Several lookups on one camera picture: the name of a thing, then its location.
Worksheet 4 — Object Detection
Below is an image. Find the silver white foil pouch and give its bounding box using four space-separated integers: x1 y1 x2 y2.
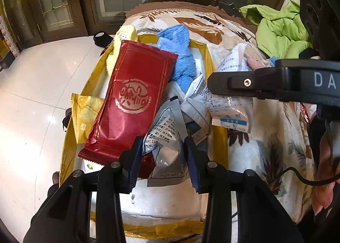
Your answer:
143 96 188 187

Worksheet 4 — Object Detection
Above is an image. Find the red foil snack packet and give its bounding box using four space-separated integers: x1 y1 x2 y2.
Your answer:
78 41 177 165

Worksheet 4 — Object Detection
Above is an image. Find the blue knitted towel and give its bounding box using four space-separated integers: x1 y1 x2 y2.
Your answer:
157 24 197 93

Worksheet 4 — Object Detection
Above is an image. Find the lime green jacket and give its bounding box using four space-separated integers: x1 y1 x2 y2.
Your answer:
239 0 312 59

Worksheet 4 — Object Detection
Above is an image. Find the white blue medical packet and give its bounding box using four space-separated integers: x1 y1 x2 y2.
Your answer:
206 43 254 133

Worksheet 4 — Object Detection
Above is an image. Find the yellow foil packet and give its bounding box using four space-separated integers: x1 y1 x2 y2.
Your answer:
71 93 104 144

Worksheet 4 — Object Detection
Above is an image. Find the floral plush blanket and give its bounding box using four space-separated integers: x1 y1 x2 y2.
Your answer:
127 1 333 222

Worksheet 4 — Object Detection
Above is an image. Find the gold rimmed white box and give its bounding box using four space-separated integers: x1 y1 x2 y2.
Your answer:
60 39 228 240

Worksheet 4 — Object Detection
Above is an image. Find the black roll on floor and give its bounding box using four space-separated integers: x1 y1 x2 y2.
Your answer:
93 31 113 48

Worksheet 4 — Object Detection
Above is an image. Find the yellow sponge cloth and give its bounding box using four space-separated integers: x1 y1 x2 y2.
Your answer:
106 24 138 76

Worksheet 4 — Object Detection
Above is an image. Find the black cable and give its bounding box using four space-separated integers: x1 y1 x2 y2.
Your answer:
267 166 340 188

